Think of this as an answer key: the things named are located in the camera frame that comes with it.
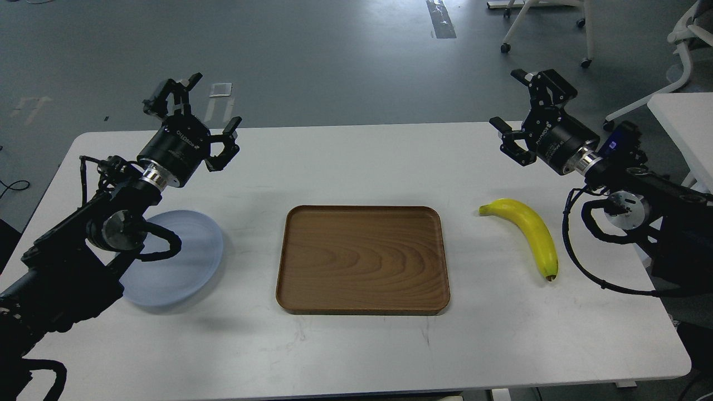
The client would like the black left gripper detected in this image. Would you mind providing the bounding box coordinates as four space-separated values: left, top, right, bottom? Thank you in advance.
136 72 242 188

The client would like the white side table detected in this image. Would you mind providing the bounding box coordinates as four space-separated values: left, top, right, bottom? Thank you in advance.
647 92 712 190

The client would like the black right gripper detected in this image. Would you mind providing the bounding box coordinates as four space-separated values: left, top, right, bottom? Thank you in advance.
489 69 599 175

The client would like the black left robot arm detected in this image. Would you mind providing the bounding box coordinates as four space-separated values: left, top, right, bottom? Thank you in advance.
1 73 242 400

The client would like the white rolling chair base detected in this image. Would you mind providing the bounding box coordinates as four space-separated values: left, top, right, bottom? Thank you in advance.
486 1 595 70

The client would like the black cable on floor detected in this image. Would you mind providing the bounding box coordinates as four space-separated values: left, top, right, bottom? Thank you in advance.
0 179 31 200

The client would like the grey floor tape strip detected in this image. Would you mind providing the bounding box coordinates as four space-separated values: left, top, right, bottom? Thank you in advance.
425 0 457 39

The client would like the light blue plate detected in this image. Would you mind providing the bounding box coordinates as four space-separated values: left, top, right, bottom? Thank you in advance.
120 210 223 307

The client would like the yellow banana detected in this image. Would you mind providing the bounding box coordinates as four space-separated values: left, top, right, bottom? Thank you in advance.
478 198 559 282

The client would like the brown wooden tray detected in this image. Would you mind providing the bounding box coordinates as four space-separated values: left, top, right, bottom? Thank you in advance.
276 205 451 316

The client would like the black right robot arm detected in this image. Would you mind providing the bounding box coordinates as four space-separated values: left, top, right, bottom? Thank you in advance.
489 69 712 299

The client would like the white office chair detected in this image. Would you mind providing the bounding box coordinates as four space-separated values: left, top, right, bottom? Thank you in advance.
603 1 712 132

